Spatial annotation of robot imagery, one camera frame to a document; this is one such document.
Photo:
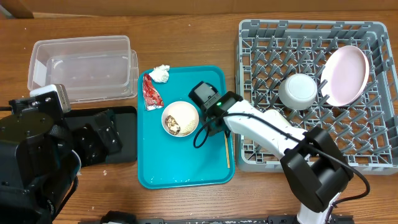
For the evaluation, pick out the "white paper cup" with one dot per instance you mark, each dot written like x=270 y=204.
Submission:
x=275 y=117

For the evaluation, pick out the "grey dishwasher rack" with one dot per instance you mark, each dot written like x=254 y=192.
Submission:
x=269 y=51

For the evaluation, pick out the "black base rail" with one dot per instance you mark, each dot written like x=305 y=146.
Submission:
x=122 y=217

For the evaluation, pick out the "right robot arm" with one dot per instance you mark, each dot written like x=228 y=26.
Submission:
x=314 y=167

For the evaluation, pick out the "black rectangular tray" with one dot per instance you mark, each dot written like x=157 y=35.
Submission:
x=126 y=125

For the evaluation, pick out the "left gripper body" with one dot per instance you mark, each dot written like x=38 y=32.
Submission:
x=87 y=147

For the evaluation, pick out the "white round bowl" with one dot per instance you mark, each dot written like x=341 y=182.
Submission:
x=298 y=92

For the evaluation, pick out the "red foil snack wrapper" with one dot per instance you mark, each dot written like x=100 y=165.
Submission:
x=152 y=98

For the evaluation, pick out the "crumpled white napkin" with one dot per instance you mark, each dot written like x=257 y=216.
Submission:
x=160 y=74

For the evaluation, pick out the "small bowl with food scraps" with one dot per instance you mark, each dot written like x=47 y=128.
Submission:
x=180 y=119

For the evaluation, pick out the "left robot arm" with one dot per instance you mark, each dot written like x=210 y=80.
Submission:
x=41 y=157

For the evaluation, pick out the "wooden chopstick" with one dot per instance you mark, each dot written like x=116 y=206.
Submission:
x=227 y=151

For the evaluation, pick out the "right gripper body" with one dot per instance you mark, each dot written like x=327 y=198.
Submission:
x=214 y=127

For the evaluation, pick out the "pink round plate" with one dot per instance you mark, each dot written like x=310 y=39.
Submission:
x=346 y=74

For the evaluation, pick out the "clear plastic storage bin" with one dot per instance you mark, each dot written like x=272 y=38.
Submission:
x=99 y=68

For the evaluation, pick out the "teal serving tray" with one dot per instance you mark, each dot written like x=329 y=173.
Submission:
x=165 y=161

